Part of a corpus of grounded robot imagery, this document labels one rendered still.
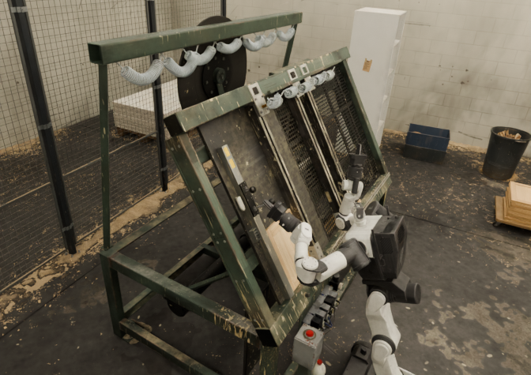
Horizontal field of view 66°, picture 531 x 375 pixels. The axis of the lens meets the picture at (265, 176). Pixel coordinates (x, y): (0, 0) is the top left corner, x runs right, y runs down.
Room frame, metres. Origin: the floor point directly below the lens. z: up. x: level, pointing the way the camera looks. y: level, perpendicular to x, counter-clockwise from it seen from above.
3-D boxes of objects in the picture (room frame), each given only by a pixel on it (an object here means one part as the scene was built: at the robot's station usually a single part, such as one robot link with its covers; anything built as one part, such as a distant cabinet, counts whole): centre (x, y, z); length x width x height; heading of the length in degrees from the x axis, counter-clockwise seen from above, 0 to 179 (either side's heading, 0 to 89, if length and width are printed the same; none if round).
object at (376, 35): (5.96, -1.45, 1.03); 0.61 x 0.58 x 2.05; 155
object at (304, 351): (1.44, -0.27, 0.84); 0.12 x 0.12 x 0.18; 61
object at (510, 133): (5.30, -3.36, 0.33); 0.52 x 0.51 x 0.65; 155
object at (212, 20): (2.88, 0.38, 1.85); 0.80 x 0.06 x 0.80; 151
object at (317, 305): (1.86, -0.42, 0.69); 0.50 x 0.14 x 0.24; 151
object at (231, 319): (2.76, -0.04, 0.41); 2.20 x 1.38 x 0.83; 151
